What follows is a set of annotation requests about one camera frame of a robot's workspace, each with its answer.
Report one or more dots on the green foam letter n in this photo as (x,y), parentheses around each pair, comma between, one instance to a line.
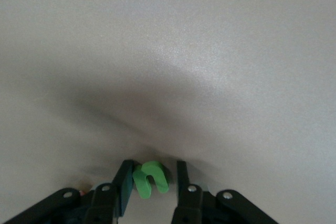
(143,184)

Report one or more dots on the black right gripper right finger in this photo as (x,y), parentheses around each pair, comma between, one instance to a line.
(189,203)

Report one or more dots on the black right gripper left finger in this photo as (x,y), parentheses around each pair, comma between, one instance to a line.
(105,203)

